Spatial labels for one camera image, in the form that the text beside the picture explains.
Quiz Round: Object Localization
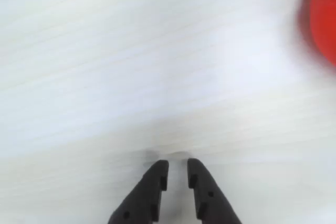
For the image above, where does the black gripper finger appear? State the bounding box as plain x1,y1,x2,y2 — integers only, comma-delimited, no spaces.
107,159,170,224
187,158,243,224

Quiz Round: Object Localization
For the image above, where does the red rubber duck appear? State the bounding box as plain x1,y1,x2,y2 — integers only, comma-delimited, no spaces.
298,0,336,67

